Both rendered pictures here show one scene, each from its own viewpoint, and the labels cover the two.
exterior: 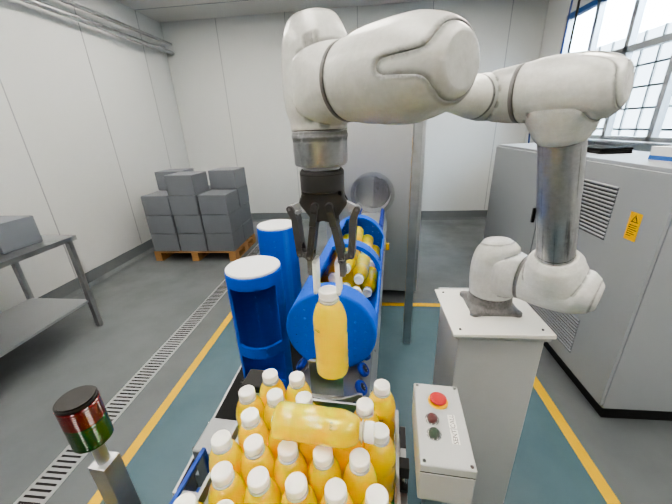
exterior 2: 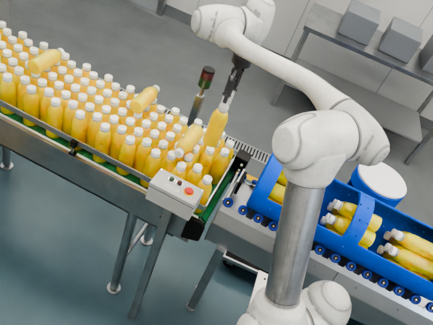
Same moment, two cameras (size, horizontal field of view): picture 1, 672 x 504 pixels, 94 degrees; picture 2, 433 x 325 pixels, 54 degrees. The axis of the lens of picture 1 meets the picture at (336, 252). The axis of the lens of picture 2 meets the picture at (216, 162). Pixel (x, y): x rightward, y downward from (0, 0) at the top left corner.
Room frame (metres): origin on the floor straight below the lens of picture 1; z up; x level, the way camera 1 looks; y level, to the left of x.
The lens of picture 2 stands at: (0.50, -1.40, 2.32)
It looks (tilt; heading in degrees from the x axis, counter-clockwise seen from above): 41 degrees down; 86
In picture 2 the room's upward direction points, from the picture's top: 23 degrees clockwise
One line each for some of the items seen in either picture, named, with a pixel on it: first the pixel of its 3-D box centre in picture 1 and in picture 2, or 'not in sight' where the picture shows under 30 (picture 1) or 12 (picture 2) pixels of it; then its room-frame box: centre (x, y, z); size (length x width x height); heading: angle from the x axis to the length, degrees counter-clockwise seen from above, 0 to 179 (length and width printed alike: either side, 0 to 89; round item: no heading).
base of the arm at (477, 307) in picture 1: (487, 295); not in sight; (1.08, -0.59, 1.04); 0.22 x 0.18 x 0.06; 173
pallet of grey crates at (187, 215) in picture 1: (201, 212); not in sight; (4.49, 1.94, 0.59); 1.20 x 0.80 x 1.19; 84
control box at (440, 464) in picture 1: (439, 436); (174, 194); (0.48, -0.21, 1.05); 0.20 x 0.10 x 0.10; 169
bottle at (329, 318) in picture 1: (330, 334); (216, 126); (0.54, 0.02, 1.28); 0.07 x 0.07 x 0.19
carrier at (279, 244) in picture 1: (282, 278); not in sight; (2.22, 0.43, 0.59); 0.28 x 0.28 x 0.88
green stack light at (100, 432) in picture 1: (89, 428); (205, 81); (0.42, 0.47, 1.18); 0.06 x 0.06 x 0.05
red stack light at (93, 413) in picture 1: (80, 410); (207, 74); (0.42, 0.47, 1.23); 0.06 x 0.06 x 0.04
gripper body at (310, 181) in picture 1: (323, 194); (240, 65); (0.54, 0.02, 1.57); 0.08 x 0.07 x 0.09; 78
